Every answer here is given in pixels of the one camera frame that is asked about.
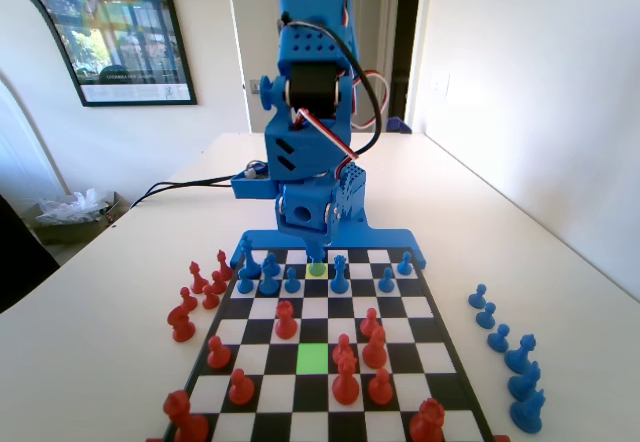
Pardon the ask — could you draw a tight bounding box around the blue chess queen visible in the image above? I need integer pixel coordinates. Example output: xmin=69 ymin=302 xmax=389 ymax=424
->
xmin=329 ymin=254 xmax=350 ymax=296

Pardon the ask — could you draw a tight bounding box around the blue chess king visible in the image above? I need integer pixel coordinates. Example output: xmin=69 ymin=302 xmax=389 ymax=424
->
xmin=238 ymin=236 xmax=261 ymax=279

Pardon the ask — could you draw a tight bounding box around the red chess rook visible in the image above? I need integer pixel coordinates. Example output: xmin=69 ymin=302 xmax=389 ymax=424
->
xmin=408 ymin=397 xmax=447 ymax=442
xmin=273 ymin=300 xmax=300 ymax=341

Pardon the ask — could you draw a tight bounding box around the red chess bishop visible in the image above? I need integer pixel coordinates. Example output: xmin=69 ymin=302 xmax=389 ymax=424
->
xmin=188 ymin=260 xmax=210 ymax=295
xmin=214 ymin=249 xmax=235 ymax=282

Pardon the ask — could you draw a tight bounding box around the black white chess board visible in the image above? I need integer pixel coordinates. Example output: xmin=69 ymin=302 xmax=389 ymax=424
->
xmin=159 ymin=246 xmax=496 ymax=442

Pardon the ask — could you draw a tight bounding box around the red chess queen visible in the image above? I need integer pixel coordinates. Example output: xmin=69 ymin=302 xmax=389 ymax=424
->
xmin=330 ymin=351 xmax=362 ymax=407

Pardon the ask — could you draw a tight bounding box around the blue chess bishop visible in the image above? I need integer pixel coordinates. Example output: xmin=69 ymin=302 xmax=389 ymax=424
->
xmin=503 ymin=333 xmax=538 ymax=376

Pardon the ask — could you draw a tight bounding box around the small blue printed part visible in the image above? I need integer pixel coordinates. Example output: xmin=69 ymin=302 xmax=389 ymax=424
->
xmin=385 ymin=115 xmax=414 ymax=135

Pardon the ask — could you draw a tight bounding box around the clear plastic bag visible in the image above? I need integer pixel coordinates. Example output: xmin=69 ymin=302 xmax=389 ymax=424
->
xmin=34 ymin=187 xmax=111 ymax=226

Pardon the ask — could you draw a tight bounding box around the cardboard box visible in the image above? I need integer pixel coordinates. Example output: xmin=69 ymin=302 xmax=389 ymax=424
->
xmin=22 ymin=189 xmax=132 ymax=246

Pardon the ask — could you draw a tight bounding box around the white arched panel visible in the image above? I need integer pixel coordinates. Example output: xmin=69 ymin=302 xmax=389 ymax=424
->
xmin=0 ymin=0 xmax=86 ymax=198

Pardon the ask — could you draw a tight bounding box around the white red servo wire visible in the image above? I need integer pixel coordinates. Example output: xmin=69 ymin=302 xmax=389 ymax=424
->
xmin=295 ymin=108 xmax=359 ymax=160
xmin=352 ymin=69 xmax=391 ymax=133

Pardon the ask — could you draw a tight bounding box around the black table cable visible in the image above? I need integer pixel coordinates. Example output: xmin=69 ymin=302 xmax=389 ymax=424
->
xmin=129 ymin=174 xmax=239 ymax=211
xmin=149 ymin=181 xmax=237 ymax=192

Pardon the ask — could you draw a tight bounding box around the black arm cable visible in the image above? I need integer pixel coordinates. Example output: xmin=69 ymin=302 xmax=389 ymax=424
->
xmin=277 ymin=20 xmax=389 ymax=158

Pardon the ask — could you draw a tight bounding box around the framed wall poster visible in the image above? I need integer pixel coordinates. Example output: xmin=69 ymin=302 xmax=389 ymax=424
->
xmin=0 ymin=0 xmax=198 ymax=108

